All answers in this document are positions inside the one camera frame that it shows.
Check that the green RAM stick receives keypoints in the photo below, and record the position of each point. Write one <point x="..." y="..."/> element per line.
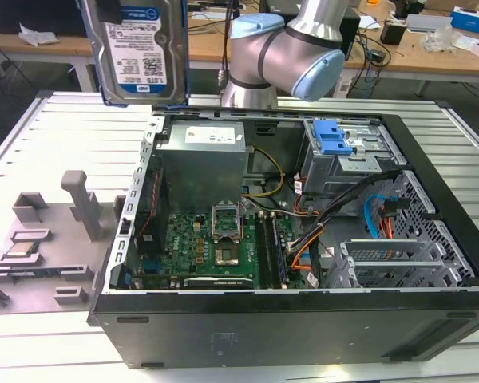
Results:
<point x="28" y="274"/>

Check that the black graphics card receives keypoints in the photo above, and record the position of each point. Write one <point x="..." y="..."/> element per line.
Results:
<point x="219" y="282"/>

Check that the black case fan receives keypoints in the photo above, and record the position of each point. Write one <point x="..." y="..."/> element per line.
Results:
<point x="149" y="223"/>

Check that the wooden desk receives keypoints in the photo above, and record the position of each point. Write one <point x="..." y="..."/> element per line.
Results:
<point x="423" y="64"/>

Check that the small black box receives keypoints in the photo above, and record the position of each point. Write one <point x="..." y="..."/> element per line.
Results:
<point x="392" y="32"/>

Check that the blue plastic drive latch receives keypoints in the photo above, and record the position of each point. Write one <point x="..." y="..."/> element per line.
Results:
<point x="330" y="137"/>

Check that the black open PC case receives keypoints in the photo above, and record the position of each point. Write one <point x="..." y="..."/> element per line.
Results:
<point x="263" y="331"/>

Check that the metal disk bay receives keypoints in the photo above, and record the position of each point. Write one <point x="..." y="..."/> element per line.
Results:
<point x="387" y="259"/>

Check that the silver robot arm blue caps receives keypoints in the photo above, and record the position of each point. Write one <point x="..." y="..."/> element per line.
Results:
<point x="287" y="52"/>

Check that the black speaker box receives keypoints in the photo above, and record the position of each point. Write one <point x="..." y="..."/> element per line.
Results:
<point x="350" y="32"/>

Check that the clear plastic bag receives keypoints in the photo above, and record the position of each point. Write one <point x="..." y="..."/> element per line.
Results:
<point x="441" y="40"/>

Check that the grey flat box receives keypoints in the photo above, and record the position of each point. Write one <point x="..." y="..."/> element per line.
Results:
<point x="427" y="22"/>

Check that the grey parts rack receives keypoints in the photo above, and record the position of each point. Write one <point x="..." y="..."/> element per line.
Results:
<point x="64" y="247"/>

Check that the blue cardboard box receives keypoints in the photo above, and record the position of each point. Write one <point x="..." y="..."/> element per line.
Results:
<point x="473" y="19"/>

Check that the hard disk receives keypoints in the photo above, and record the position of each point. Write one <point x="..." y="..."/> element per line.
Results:
<point x="143" y="52"/>

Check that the green motherboard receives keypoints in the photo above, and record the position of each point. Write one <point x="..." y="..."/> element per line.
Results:
<point x="187" y="247"/>

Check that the metal drive cage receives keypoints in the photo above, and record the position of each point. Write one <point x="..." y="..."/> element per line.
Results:
<point x="343" y="171"/>

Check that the crumpled white paper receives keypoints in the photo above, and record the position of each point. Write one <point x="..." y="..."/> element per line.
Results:
<point x="38" y="35"/>

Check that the CPU socket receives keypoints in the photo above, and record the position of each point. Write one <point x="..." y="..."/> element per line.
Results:
<point x="226" y="256"/>

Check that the silver CPU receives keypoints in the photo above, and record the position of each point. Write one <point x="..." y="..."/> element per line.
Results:
<point x="20" y="249"/>

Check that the grey power supply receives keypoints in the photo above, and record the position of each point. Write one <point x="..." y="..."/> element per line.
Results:
<point x="201" y="159"/>

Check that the large black box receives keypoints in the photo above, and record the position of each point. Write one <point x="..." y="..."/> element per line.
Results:
<point x="36" y="16"/>

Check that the black RAM slot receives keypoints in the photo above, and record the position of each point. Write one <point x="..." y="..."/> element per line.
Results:
<point x="277" y="255"/>
<point x="263" y="251"/>

